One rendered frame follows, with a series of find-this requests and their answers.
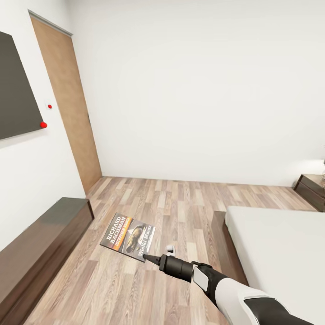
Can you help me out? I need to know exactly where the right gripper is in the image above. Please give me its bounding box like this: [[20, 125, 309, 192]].
[[143, 254, 184, 279]]

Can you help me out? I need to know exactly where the hardback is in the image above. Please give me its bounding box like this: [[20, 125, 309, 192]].
[[100, 213, 156, 263]]

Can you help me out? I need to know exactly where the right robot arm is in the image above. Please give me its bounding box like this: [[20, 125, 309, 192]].
[[143, 244, 314, 325]]

